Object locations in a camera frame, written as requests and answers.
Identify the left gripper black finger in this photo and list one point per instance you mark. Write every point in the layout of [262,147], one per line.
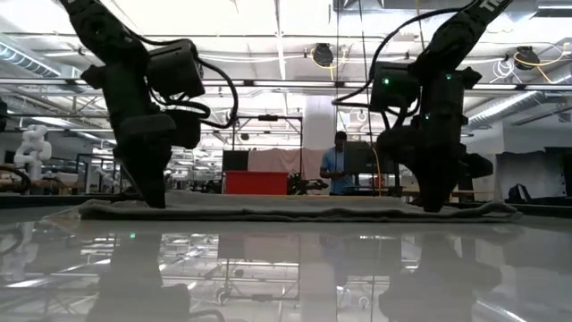
[160,179]
[138,170]

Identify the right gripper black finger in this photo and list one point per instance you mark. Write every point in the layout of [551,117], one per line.
[448,188]
[426,188]

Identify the grey waffle towel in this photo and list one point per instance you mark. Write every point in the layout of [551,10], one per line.
[286,208]

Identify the small black robot arm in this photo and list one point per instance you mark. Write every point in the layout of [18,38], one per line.
[308,184]

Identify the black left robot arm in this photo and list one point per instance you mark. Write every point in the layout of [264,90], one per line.
[103,31]

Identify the black backpack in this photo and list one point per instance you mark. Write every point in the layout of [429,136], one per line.
[518,193]

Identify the black monitor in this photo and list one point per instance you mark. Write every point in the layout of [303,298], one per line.
[357,156]
[235,161]

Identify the white cloth sheet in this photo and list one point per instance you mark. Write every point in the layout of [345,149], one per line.
[532,172]

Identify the person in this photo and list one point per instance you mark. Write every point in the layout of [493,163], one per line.
[335,167]

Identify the red storage bin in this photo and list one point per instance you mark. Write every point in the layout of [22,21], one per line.
[257,183]

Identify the white humanoid robot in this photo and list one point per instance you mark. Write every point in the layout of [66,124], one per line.
[33,147]

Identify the pink cloth curtain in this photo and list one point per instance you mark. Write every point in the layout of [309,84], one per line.
[277,161]

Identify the white round pillar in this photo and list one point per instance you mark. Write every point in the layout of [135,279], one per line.
[319,121]

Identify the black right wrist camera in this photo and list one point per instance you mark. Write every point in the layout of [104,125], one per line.
[395,87]

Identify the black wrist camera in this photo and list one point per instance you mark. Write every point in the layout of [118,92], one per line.
[176,69]
[395,87]

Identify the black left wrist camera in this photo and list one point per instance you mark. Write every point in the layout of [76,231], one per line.
[176,69]

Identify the black metal table frame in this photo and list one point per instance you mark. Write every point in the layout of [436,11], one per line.
[36,201]

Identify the black frame stand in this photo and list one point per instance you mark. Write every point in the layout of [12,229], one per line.
[268,118]

